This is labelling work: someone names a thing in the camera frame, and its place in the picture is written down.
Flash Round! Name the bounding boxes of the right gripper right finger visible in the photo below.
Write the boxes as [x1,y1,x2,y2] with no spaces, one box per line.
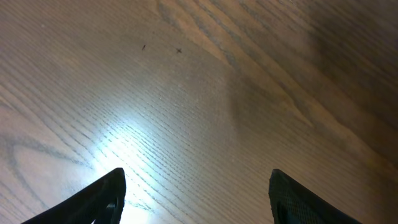
[268,169,359,224]

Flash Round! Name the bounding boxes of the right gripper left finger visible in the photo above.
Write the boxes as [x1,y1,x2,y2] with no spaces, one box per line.
[23,167,126,224]

